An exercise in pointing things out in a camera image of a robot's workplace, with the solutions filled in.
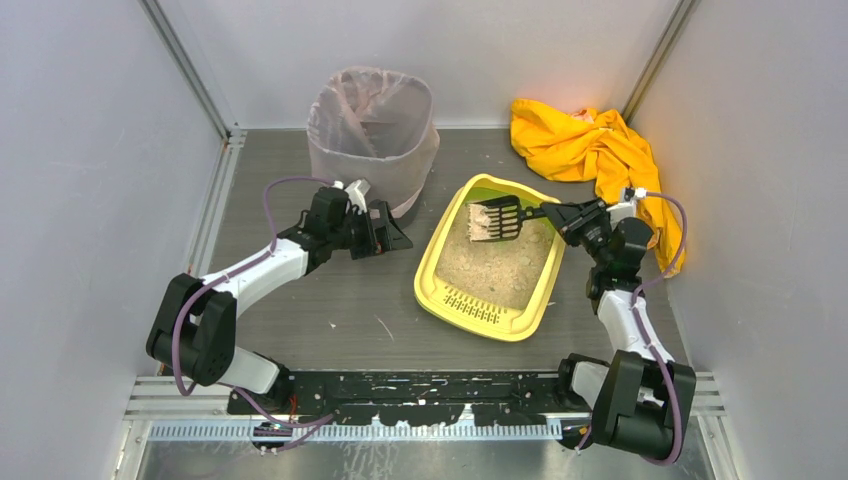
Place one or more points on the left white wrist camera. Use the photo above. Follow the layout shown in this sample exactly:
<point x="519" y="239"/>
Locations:
<point x="357" y="191"/>

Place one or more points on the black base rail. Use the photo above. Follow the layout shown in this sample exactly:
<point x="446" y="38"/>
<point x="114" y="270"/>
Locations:
<point x="357" y="398"/>

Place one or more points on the yellow litter box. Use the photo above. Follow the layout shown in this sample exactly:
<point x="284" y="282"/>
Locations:
<point x="498" y="290"/>

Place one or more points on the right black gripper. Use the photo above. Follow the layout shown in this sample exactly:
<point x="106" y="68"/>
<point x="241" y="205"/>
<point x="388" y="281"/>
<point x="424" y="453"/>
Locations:
<point x="577" y="220"/>

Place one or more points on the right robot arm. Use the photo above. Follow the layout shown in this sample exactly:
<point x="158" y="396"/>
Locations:
<point x="640" y="401"/>

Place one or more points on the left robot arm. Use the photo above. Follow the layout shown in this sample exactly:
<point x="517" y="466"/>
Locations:
<point x="194" y="330"/>

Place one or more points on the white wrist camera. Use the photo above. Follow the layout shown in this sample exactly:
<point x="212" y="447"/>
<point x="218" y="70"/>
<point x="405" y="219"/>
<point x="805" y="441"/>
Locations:
<point x="627" y="205"/>
<point x="357" y="191"/>

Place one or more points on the black litter scoop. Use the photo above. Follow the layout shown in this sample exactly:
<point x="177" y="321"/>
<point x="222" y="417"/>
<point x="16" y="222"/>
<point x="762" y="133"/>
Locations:
<point x="499" y="219"/>

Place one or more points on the trash bin with pink bag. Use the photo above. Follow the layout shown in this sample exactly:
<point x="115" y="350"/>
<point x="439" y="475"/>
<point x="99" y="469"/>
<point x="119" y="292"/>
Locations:
<point x="375" y="125"/>

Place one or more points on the yellow cloth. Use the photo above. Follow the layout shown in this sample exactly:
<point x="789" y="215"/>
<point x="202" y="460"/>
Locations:
<point x="588" y="145"/>

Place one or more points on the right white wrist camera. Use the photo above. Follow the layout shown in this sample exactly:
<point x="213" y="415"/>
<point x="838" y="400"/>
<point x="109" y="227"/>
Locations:
<point x="627" y="205"/>

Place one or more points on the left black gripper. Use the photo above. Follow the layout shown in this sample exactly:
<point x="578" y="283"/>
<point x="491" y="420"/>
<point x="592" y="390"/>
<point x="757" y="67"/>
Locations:
<point x="370" y="232"/>

